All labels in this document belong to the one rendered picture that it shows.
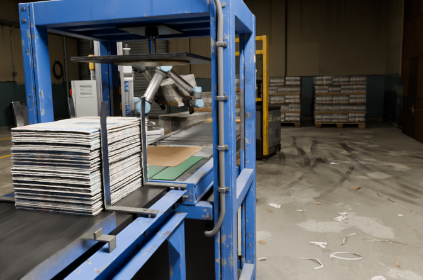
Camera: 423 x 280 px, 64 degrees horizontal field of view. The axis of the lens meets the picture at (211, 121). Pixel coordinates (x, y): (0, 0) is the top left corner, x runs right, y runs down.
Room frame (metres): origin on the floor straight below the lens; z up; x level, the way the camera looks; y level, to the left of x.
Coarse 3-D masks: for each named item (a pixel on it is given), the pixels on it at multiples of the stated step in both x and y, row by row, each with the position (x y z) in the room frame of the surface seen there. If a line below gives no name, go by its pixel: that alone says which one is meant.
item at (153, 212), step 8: (152, 184) 1.23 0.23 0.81; (160, 184) 1.23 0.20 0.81; (168, 184) 1.22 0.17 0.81; (176, 184) 1.22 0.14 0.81; (184, 184) 1.22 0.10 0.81; (0, 200) 1.10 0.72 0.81; (8, 200) 1.09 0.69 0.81; (112, 208) 0.99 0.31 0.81; (120, 208) 0.99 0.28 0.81; (128, 208) 0.99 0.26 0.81; (136, 208) 0.99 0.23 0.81; (144, 208) 0.99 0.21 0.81; (144, 216) 0.96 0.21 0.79; (152, 216) 0.96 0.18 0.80
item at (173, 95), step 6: (186, 78) 3.39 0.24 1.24; (192, 78) 3.43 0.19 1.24; (168, 84) 3.33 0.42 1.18; (174, 84) 3.32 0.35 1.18; (192, 84) 3.44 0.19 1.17; (168, 90) 3.37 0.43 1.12; (174, 90) 3.31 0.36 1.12; (180, 90) 3.35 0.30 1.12; (168, 96) 3.42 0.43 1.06; (174, 96) 3.31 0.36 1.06; (180, 96) 3.35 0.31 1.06; (186, 96) 3.39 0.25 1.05
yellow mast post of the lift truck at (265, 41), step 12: (264, 36) 4.92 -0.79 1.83; (264, 48) 4.92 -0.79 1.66; (264, 60) 4.92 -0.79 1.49; (264, 72) 4.92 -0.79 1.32; (264, 84) 4.92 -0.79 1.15; (264, 96) 4.92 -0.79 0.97; (264, 108) 4.92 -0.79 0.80; (264, 120) 4.92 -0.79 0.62; (264, 132) 4.92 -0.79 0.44; (264, 144) 4.92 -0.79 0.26
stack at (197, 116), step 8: (184, 112) 4.15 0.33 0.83; (200, 112) 4.10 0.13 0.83; (208, 112) 4.07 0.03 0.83; (160, 120) 3.81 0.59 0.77; (168, 120) 3.73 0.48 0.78; (176, 120) 3.67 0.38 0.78; (184, 120) 3.63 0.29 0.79; (192, 120) 3.73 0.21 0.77; (200, 120) 3.88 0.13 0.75; (168, 128) 3.73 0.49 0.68; (176, 128) 3.67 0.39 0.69
